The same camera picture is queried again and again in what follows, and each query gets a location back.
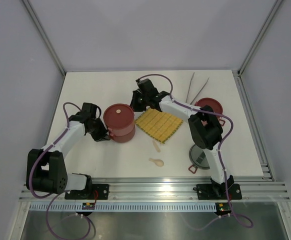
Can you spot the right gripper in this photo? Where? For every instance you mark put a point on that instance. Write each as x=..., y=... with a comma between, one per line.
x=135, y=94

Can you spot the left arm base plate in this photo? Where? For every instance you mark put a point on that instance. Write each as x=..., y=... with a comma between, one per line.
x=98, y=191

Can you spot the red steel bowl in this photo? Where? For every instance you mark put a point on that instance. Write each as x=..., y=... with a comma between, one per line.
x=124, y=138
x=122, y=131
x=221, y=117

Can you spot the metal tongs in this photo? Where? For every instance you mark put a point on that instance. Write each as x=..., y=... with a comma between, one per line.
x=195, y=87

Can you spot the white slotted cable duct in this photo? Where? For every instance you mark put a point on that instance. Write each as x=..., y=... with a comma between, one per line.
x=180, y=207

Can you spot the beige spoon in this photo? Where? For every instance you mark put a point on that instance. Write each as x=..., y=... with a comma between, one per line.
x=157, y=162

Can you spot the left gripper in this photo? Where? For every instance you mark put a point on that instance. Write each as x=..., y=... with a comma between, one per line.
x=103, y=135

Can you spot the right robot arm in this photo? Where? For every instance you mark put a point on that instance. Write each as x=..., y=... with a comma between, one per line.
x=206, y=133

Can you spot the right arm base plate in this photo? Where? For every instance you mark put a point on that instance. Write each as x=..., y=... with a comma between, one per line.
x=215, y=192

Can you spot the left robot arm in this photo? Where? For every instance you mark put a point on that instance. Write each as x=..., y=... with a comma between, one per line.
x=46, y=172

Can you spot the aluminium rail frame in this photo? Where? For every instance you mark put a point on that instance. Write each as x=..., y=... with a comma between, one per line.
x=263, y=213

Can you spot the bamboo woven tray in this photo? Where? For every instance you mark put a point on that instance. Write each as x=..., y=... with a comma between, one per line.
x=160, y=126

